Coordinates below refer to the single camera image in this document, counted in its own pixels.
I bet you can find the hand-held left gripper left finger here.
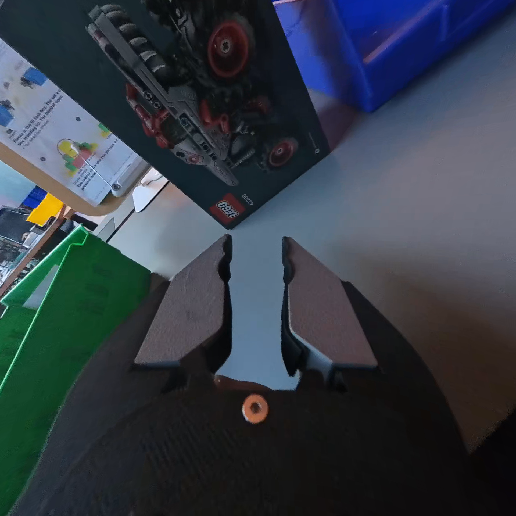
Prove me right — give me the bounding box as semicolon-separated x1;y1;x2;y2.
134;235;234;375

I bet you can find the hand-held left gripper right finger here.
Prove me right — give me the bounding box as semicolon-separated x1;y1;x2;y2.
281;236;379;381

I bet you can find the green plastic bin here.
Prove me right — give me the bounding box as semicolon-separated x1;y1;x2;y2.
0;224;152;516

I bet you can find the dark lego set box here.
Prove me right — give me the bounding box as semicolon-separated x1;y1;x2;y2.
0;0;332;230

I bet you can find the white rounded tray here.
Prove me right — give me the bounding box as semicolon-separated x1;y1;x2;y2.
132;169;170;213

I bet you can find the white clip with metal eyelet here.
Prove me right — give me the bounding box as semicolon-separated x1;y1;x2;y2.
109;155;152;198

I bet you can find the yellow plastic bin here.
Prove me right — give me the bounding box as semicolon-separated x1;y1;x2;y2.
26;193;65;227

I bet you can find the printed instruction sheet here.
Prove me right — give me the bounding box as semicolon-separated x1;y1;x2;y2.
0;38;138;203

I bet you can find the blue plastic bin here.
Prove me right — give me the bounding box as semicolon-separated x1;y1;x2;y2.
273;0;516;113

